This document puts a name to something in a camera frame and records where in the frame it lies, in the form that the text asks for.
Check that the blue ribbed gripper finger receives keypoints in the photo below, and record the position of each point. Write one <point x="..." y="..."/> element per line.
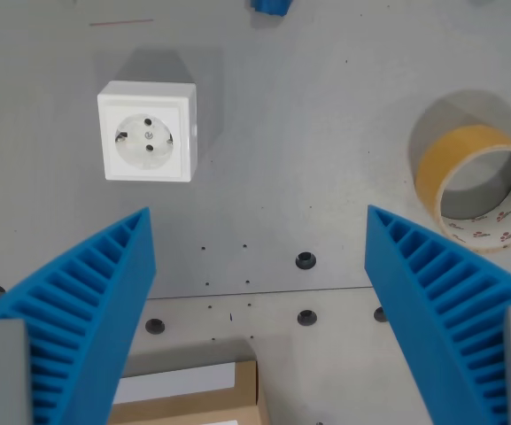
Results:
<point x="82" y="310"/>
<point x="436" y="310"/>

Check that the blue and yellow bag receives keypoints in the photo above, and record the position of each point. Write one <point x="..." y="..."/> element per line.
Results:
<point x="270" y="6"/>

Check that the clear packing tape roll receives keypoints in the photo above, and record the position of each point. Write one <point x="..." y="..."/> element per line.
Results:
<point x="432" y="172"/>

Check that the brown cardboard box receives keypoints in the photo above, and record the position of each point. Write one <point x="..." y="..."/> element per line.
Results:
<point x="246" y="389"/>

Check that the white wall power socket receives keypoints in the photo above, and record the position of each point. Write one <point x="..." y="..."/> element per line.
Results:
<point x="146" y="137"/>

